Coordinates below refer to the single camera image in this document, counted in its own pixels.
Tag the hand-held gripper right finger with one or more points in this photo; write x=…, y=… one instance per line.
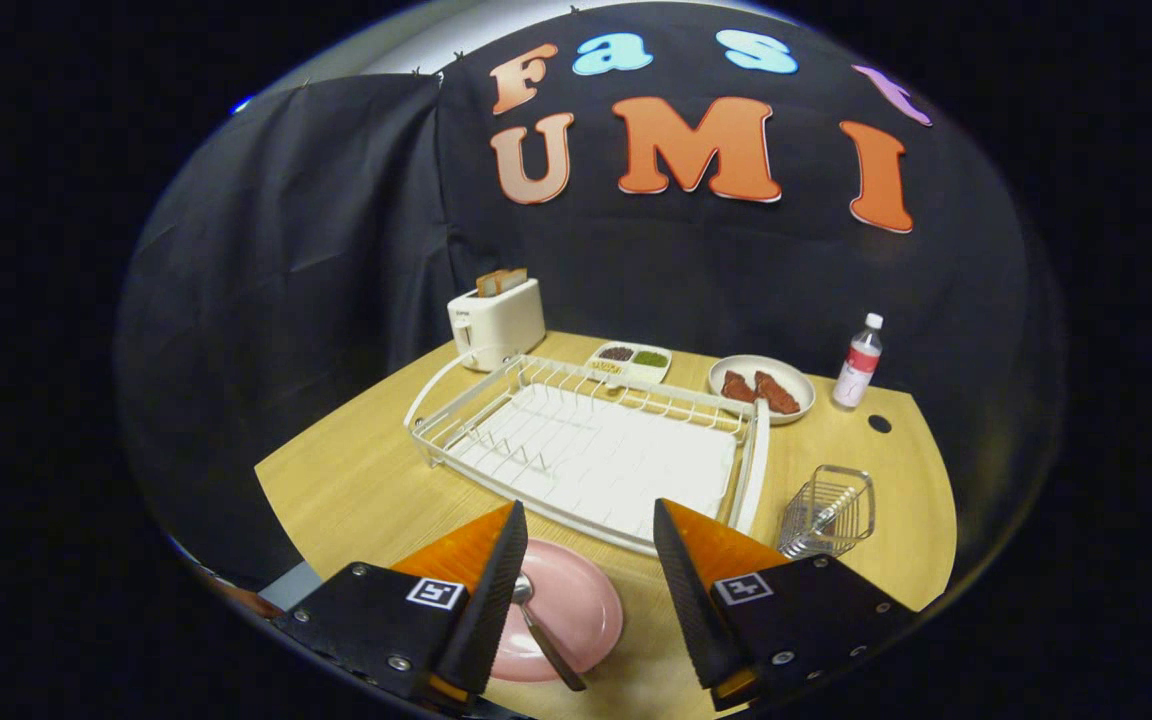
x=691, y=600

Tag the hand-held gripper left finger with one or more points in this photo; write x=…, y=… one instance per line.
x=491, y=610

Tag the pink plate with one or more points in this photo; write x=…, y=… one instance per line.
x=576, y=600

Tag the beige plate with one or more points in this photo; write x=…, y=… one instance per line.
x=801, y=390

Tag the white drain tray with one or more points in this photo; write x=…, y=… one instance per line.
x=616, y=470

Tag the brown meat piece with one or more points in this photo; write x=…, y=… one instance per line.
x=776, y=392
x=738, y=387

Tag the white divided tray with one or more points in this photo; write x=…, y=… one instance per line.
x=648, y=374

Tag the pile of green beans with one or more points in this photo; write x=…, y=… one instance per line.
x=650, y=358

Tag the pile of yellow beans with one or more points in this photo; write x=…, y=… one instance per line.
x=607, y=367

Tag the round black table grommet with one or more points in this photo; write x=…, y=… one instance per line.
x=879, y=424

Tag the pile of dark beans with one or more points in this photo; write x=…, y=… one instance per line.
x=616, y=353

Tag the clear bottle with red label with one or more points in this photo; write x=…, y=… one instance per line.
x=856, y=370

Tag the white toaster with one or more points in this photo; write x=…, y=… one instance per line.
x=501, y=325

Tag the toast slices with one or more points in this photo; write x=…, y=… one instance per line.
x=501, y=282

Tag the row of black backdrop clips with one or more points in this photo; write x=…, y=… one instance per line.
x=456, y=55

